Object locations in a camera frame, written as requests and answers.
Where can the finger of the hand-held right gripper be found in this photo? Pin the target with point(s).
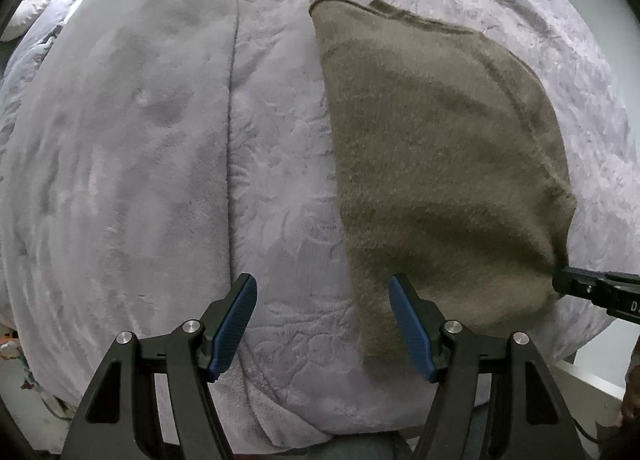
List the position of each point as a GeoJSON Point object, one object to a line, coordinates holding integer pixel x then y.
{"type": "Point", "coordinates": [575, 282]}

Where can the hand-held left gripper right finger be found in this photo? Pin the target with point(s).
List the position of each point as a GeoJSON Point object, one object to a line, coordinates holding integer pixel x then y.
{"type": "Point", "coordinates": [412, 330]}

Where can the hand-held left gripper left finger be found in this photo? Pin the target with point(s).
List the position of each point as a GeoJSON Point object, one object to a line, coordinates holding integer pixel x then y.
{"type": "Point", "coordinates": [232, 330]}

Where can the brown knit sweater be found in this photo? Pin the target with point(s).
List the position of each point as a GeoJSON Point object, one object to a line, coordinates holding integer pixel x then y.
{"type": "Point", "coordinates": [440, 150]}

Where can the person's right forearm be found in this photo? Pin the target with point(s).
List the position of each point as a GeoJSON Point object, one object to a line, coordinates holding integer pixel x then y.
{"type": "Point", "coordinates": [625, 440]}

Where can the grey embossed blanket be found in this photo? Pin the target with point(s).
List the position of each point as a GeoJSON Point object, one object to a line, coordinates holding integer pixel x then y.
{"type": "Point", "coordinates": [150, 140]}

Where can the white round cushion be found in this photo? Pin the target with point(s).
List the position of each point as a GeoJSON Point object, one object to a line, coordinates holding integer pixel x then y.
{"type": "Point", "coordinates": [32, 5]}

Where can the white bed frame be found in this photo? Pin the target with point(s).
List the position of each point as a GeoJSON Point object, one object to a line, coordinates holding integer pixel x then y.
{"type": "Point", "coordinates": [590, 380]}

